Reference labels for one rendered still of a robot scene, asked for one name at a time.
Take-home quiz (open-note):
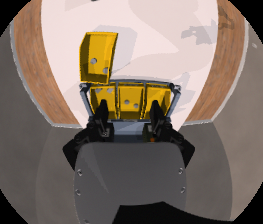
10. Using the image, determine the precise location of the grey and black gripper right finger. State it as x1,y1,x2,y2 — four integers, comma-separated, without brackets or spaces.
149,100,195,169

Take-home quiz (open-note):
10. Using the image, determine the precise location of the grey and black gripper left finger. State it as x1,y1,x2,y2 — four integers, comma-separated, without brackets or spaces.
62,99,109,171

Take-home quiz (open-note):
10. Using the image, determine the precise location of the dark grey metal shelf rack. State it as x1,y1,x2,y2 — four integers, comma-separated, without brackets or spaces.
79,79,182,143

